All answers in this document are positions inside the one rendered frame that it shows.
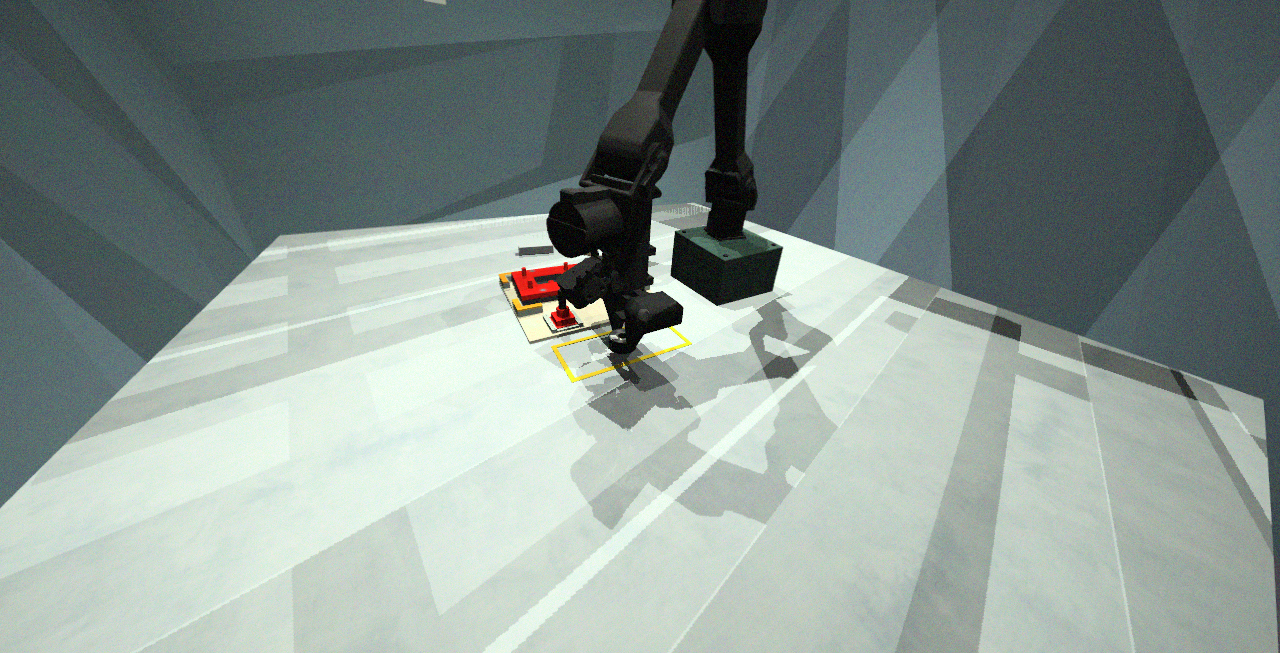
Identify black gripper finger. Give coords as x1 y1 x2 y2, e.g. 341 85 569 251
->
614 310 644 350
602 291 628 332

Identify black tyre with grey wheel rim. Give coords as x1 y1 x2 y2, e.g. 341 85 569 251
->
609 328 636 353

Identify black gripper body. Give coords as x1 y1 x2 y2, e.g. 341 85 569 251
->
599 239 684 334

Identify white rectangular block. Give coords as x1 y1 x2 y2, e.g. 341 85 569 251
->
518 243 554 255

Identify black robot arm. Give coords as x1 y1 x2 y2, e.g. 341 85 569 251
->
547 0 768 309

